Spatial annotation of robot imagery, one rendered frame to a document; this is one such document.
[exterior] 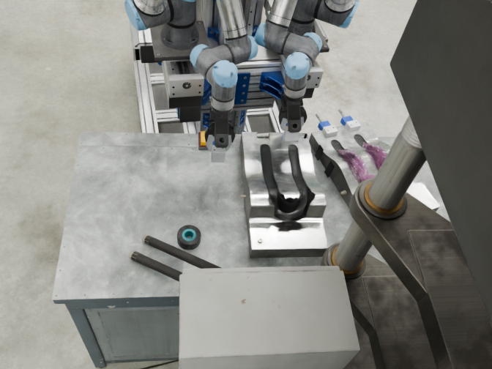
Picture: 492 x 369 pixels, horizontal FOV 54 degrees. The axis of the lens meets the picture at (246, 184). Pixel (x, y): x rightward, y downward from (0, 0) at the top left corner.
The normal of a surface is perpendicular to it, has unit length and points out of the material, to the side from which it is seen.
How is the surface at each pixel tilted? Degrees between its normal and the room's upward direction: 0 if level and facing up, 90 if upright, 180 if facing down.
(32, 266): 0
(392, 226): 0
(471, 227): 90
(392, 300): 0
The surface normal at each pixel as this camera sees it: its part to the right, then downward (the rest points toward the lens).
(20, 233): 0.11, -0.60
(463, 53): -0.99, 0.00
